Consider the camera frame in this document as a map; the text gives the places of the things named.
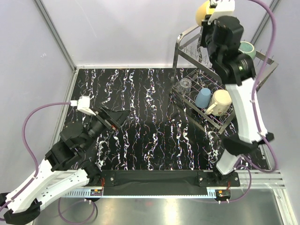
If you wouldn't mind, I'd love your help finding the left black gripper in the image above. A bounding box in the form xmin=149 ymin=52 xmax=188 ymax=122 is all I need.
xmin=81 ymin=105 xmax=132 ymax=152

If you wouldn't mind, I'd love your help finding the yellow cup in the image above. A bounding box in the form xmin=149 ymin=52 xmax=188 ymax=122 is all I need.
xmin=195 ymin=0 xmax=217 ymax=26

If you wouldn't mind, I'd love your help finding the teal ceramic mug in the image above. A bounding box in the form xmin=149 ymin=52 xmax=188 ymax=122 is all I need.
xmin=239 ymin=41 xmax=256 ymax=60

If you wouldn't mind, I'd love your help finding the clear faceted glass tumbler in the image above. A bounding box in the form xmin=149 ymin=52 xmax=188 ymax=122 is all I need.
xmin=175 ymin=78 xmax=192 ymax=95

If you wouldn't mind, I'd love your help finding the light blue plastic cup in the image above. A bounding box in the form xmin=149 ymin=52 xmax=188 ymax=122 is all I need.
xmin=195 ymin=88 xmax=211 ymax=108

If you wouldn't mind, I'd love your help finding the white floral mug green inside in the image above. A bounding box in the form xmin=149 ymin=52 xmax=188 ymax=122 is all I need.
xmin=205 ymin=90 xmax=232 ymax=116

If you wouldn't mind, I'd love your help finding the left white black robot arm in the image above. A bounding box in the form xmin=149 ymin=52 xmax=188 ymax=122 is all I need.
xmin=0 ymin=106 xmax=130 ymax=225

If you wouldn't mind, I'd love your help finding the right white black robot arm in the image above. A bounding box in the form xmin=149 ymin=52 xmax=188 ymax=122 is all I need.
xmin=201 ymin=15 xmax=274 ymax=186

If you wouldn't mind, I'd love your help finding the steel two-tier dish rack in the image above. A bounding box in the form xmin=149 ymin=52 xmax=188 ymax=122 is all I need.
xmin=172 ymin=24 xmax=279 ymax=136

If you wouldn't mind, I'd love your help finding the black marble pattern mat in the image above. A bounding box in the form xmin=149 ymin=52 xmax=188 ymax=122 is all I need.
xmin=72 ymin=68 xmax=238 ymax=170

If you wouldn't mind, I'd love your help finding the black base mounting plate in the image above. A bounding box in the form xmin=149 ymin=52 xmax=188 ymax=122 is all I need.
xmin=102 ymin=170 xmax=240 ymax=197

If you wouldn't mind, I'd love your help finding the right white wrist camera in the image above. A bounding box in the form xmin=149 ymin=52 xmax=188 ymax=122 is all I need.
xmin=208 ymin=0 xmax=235 ymax=25

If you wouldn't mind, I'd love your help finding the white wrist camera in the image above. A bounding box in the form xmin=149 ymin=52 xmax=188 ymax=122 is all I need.
xmin=208 ymin=0 xmax=235 ymax=25
xmin=77 ymin=96 xmax=96 ymax=116

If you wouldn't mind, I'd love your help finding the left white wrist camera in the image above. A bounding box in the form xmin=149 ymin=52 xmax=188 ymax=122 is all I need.
xmin=77 ymin=96 xmax=96 ymax=116

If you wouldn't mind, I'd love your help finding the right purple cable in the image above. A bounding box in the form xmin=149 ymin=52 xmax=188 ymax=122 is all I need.
xmin=248 ymin=0 xmax=279 ymax=173

